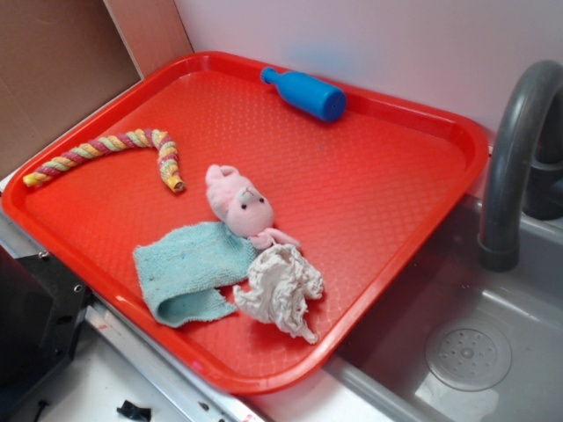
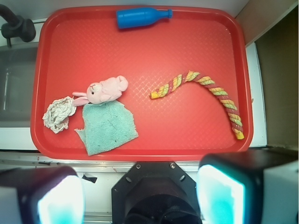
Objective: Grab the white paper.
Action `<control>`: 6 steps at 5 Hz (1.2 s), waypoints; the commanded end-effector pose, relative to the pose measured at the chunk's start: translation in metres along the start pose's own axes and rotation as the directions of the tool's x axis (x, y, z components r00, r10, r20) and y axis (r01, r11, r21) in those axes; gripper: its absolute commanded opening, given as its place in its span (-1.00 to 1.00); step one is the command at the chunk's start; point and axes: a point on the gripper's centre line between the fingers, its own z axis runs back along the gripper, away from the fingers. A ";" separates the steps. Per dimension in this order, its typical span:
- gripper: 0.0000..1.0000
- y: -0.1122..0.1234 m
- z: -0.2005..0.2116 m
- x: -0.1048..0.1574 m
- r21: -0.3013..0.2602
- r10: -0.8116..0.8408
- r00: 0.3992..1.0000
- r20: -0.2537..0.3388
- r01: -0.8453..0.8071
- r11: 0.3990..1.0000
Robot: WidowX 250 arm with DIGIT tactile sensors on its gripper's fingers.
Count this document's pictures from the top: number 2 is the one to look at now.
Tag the teal cloth rag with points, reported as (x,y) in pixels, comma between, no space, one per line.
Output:
(106,126)

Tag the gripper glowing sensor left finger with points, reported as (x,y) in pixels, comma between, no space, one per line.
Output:
(41,196)

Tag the pink plush bunny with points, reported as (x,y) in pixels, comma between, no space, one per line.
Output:
(100,92)

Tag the crumpled white paper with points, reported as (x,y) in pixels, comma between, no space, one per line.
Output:
(57,115)

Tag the blue plastic bottle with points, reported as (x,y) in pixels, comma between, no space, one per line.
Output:
(140,17)

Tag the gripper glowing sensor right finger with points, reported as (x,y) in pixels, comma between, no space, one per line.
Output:
(257,186)

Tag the red plastic tray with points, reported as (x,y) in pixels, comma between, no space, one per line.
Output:
(79,46)

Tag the black faucet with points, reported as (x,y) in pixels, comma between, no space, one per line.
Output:
(16,26)

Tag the metal sink basin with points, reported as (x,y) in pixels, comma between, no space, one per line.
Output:
(17,72)

